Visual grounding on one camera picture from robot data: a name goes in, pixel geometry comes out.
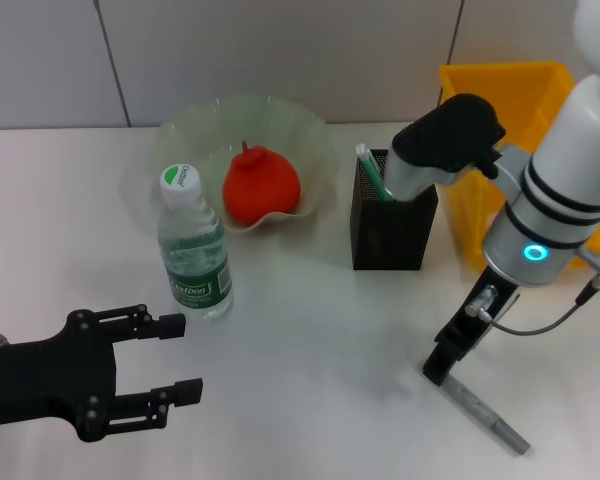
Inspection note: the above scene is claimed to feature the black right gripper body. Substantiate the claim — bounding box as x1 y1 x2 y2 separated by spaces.
432 264 522 361

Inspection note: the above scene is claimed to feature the yellow plastic bin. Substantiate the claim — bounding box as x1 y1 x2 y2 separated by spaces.
438 60 600 274

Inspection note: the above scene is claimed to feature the black mesh pen holder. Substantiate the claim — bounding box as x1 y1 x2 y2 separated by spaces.
350 148 440 272

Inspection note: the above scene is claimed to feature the translucent green fruit bowl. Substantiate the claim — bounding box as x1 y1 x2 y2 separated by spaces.
147 93 341 236

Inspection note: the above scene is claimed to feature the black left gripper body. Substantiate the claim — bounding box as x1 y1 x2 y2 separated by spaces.
0 309 119 443

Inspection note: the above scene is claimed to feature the grey marker pen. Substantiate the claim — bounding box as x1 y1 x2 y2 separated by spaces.
419 362 533 456

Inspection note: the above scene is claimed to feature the right arm wrist cable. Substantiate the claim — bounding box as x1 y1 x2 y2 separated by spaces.
467 249 600 335

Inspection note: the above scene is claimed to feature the red-orange toy orange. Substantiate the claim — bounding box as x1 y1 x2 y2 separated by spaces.
223 141 302 225

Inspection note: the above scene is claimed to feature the clear green-label water bottle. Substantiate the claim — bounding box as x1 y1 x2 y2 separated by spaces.
157 163 235 321

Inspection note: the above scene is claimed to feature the mint green utility knife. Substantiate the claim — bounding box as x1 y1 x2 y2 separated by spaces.
355 143 396 202

